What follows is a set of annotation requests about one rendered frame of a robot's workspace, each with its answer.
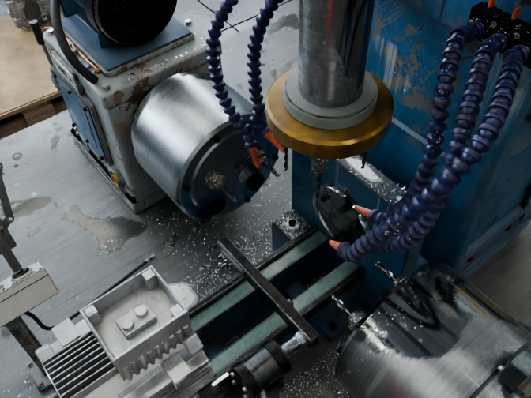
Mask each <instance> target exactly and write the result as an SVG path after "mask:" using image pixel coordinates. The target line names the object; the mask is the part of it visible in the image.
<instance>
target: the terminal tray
mask: <svg viewBox="0 0 531 398"><path fill-rule="evenodd" d="M147 272H151V273H152V275H151V276H150V277H147V276H146V273H147ZM175 307H178V308H179V312H174V308H175ZM88 309H93V312H92V313H91V314H88ZM79 311H80V313H81V315H82V317H83V318H84V320H85V322H86V324H87V325H88V327H89V328H90V330H91V331H92V333H93V335H94V336H95V338H96V339H97V340H98V342H99V343H100V345H101V346H102V348H103V349H104V350H105V352H106V354H107V356H108V357H109V359H110V360H111V361H112V363H113V364H114V366H115V368H116V369H117V371H118V372H119V374H120V375H121V377H122V379H123V380H124V381H125V380H126V379H128V380H129V381H131V380H132V379H133V375H134V374H136V375H139V374H140V373H141V371H140V370H141V369H142V368H143V369H144V370H147V369H148V364H150V363H151V364H152V365H154V364H155V359H157V358H158V359H162V358H163V356H162V354H164V353H165V354H166V355H168V354H169V353H170V349H171V348H173V349H176V348H177V344H178V343H180V344H183V338H184V337H186V336H189V335H190V334H191V333H192V332H193V329H192V327H191V321H190V315H189V312H188V310H187V308H186V307H185V306H184V305H183V304H182V303H181V302H180V300H179V299H178V298H177V296H176V295H175V294H174V292H173V291H172V290H171V288H170V287H169V286H168V285H167V284H166V283H165V282H164V280H163V279H162V278H161V277H160V275H159V274H158V273H157V271H156V270H155V269H154V267H152V266H149V267H148V268H146V269H145V270H143V271H141V272H139V273H138V274H137V275H135V276H133V277H132V278H130V279H128V280H127V281H125V282H124V283H122V284H120V285H118V286H117V287H116V288H114V289H112V290H111V291H109V292H108V293H106V294H105V295H103V296H101V297H99V298H98V299H97V300H95V301H93V302H91V303H90V304H88V305H87V306H85V307H84V308H82V309H80V310H79ZM115 347H119V349H120V350H119V352H117V353H114V348H115Z"/></svg>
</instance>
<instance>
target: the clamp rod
mask: <svg viewBox="0 0 531 398"><path fill-rule="evenodd" d="M299 335H302V334H301V333H300V334H299ZM299 335H295V336H293V337H292V338H290V339H289V340H287V341H286V342H285V343H283V344H282V345H281V347H282V349H283V350H284V352H285V353H286V355H287V356H289V355H290V354H291V353H293V352H294V351H296V350H297V349H298V348H299V347H301V346H302V345H303V344H302V341H303V340H305V339H304V338H303V339H302V340H300V339H299V337H298V336H299Z"/></svg>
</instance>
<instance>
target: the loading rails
mask: <svg viewBox="0 0 531 398"><path fill-rule="evenodd" d="M328 244H329V239H328V238H327V237H326V236H325V235H324V234H323V233H322V232H321V231H319V230H318V225H317V224H314V225H313V226H311V227H309V228H308V229H307V230H305V231H304V232H303V233H301V234H300V235H298V236H296V237H295V238H294V239H292V240H291V241H289V242H287V243H286V244H284V245H283V246H282V247H281V248H279V249H278V250H276V251H274V252H273V253H271V254H270V255H269V256H267V257H265V258H264V259H262V260H261V261H259V262H258V263H257V264H256V265H254V266H255V267H256V268H257V269H258V270H259V271H260V272H261V273H262V274H263V276H264V277H265V278H266V279H267V280H268V281H269V282H270V283H271V284H272V285H273V286H274V287H275V288H276V289H277V290H278V291H279V292H280V293H281V294H282V295H283V296H284V297H285V298H286V299H287V300H288V299H290V300H291V301H292V302H293V303H294V308H295V309H296V310H297V311H298V312H299V313H300V314H301V315H302V316H303V317H304V318H305V320H306V321H307V322H308V323H309V324H310V325H311V326H312V327H313V328H314V329H315V330H316V331H317V332H318V333H321V334H322V335H323V336H324V337H325V338H326V339H327V340H328V341H329V342H330V343H332V342H334V341H335V340H336V339H337V338H338V337H340V336H341V335H342V334H344V333H345V327H344V326H343V325H342V324H341V323H340V322H339V320H338V318H339V317H340V316H341V315H342V314H344V313H345V312H344V311H342V310H341V309H340V308H339V307H338V306H337V305H336V303H335V302H334V301H333V300H332V299H331V298H332V295H335V296H336V298H337V299H340V300H341V301H342V302H343V303H344V304H345V305H346V306H347V307H348V309H350V308H352V307H353V306H354V305H355V304H357V303H358V302H359V299H360V291H361V287H362V282H363V275H364V271H365V268H364V267H363V266H362V265H361V266H360V267H359V266H358V265H357V264H356V263H352V262H344V263H343V264H341V265H340V266H338V267H337V268H336V269H334V270H333V271H332V272H330V273H329V274H328V275H326V276H325V277H323V278H322V279H320V280H319V281H318V282H317V283H315V284H314V285H312V286H311V287H309V288H308V289H306V288H305V287H304V286H305V285H306V284H307V283H310V282H311V281H312V280H313V279H314V278H316V277H317V276H319V275H320V274H322V273H323V272H324V271H325V270H326V261H327V253H328ZM272 309H273V308H272V307H271V306H270V305H269V304H268V303H267V302H266V300H265V299H264V298H263V297H262V296H260V294H259V293H258V292H257V291H256V290H255V289H254V288H253V287H252V286H251V285H250V284H249V282H248V281H247V280H246V279H245V278H244V277H243V276H242V275H241V274H240V275H239V276H237V277H236V278H235V279H233V280H231V281H230V282H229V283H227V284H225V285H224V286H223V287H221V288H220V289H218V290H217V291H215V292H213V293H212V294H211V295H209V296H208V297H206V298H205V299H203V300H202V301H200V302H199V303H198V304H196V305H195V306H193V307H191V308H190V309H189V310H188V312H189V315H190V321H191V327H192V329H193V332H195V333H197V334H198V337H199V338H200V340H201V342H202V343H203V345H204V347H203V350H204V352H205V355H206V356H207V358H208V359H209V362H210V365H211V367H212V369H213V374H214V379H213V380H212V381H211V382H210V383H208V384H207V385H206V386H204V387H203V388H202V389H200V390H199V391H198V394H199V396H200V398H236V397H237V396H238V395H239V394H241V391H240V390H239V388H238V387H237V385H233V384H232V381H233V379H232V377H231V376H230V367H231V366H233V365H234V364H236V363H237V362H238V361H240V362H242V361H243V360H244V359H245V358H246V357H247V356H249V355H250V354H252V353H253V352H254V351H256V350H257V349H259V348H260V345H261V344H262V343H264V342H265V341H266V340H268V339H271V340H274V341H276V342H277V343H278V344H279V345H280V346H281V345H282V344H283V343H285V342H286V341H287V340H289V339H290V338H292V337H293V336H294V335H295V333H294V332H293V331H292V329H291V328H290V327H289V326H288V325H287V324H286V323H285V322H284V320H283V319H282V318H281V317H280V316H279V315H278V314H277V313H274V314H273V315H271V316H270V317H268V318H267V319H266V320H264V321H263V322H262V323H261V324H259V325H258V326H256V327H255V328H254V329H252V330H250V331H249V332H248V333H247V334H246V335H244V336H243V337H241V338H240V339H238V340H237V341H236V342H234V343H233V344H232V345H230V346H229V347H227V348H226V349H225V350H224V349H223V347H222V345H224V344H225V343H227V342H228V341H229V340H230V339H232V338H233V337H234V336H236V335H238V334H239V333H240V332H242V331H243V330H244V329H246V328H247V327H248V326H250V325H252V324H253V323H254V322H256V321H257V320H258V319H259V318H261V317H262V316H264V315H265V314H267V313H268V312H269V311H271V310H272Z"/></svg>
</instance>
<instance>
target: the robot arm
mask: <svg viewBox="0 0 531 398"><path fill-rule="evenodd" d="M2 170H3V165H2V163H0V202H1V205H2V210H3V212H4V215H5V218H4V219H3V220H2V219H1V218H0V255H1V254H2V255H3V257H4V258H5V259H6V261H7V263H8V264H9V266H10V268H11V269H12V270H13V272H14V273H16V272H18V271H20V270H22V269H23V268H22V266H21V264H20V262H19V261H18V260H17V258H16V256H15V255H14V253H13V251H12V250H11V249H12V248H14V247H16V246H17V244H16V242H15V241H14V239H13V237H12V235H11V234H10V232H9V231H8V226H9V225H10V224H11V223H12V222H13V221H14V220H15V219H14V215H13V210H12V208H11V205H10V202H9V198H8V195H7V192H6V188H5V184H4V182H3V179H2Z"/></svg>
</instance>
